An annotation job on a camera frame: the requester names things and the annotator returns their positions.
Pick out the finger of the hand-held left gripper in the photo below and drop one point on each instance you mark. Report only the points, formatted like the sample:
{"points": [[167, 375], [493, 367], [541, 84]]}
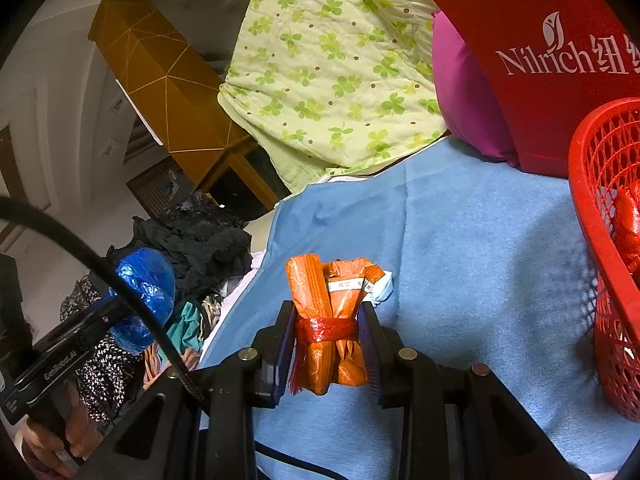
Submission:
{"points": [[97, 312]]}

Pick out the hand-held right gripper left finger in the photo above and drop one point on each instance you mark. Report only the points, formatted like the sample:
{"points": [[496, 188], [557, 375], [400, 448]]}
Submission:
{"points": [[286, 355]]}

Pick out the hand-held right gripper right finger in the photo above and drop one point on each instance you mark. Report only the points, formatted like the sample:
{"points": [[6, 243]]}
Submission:
{"points": [[370, 360]]}

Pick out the blue plastic bag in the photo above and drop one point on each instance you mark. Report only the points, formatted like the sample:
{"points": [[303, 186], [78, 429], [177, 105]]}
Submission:
{"points": [[145, 285]]}

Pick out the orange wrapper bundle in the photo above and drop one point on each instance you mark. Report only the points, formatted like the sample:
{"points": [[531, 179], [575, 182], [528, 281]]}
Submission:
{"points": [[320, 305]]}

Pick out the red plastic basket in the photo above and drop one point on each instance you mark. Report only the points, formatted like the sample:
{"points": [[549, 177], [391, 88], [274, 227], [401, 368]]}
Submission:
{"points": [[585, 200]]}

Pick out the red plastic bag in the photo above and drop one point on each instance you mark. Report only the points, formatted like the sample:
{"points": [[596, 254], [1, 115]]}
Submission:
{"points": [[627, 230]]}

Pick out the person's left hand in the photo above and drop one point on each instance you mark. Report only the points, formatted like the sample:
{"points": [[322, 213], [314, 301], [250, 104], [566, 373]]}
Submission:
{"points": [[80, 430]]}

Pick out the black dotted cloth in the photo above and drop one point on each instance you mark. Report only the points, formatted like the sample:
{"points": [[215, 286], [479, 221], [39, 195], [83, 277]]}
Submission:
{"points": [[100, 375]]}

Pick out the striped cloth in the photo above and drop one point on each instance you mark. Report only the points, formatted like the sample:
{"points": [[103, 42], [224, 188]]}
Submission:
{"points": [[155, 360]]}

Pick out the teal cloth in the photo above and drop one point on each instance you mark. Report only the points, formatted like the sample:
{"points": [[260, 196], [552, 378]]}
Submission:
{"points": [[187, 322]]}

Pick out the blue blanket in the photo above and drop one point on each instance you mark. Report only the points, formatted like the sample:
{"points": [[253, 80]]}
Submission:
{"points": [[475, 240]]}

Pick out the yellow wooden cabinet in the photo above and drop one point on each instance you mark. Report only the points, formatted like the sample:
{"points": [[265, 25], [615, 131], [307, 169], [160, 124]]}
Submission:
{"points": [[165, 90]]}

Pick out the pink pillow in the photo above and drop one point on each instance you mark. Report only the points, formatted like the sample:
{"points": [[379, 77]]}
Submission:
{"points": [[465, 100]]}

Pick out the green floral quilt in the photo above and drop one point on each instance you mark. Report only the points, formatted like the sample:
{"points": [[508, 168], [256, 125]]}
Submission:
{"points": [[325, 60]]}

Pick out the red paper bag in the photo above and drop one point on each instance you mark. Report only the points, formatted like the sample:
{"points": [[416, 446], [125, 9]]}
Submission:
{"points": [[525, 20]]}

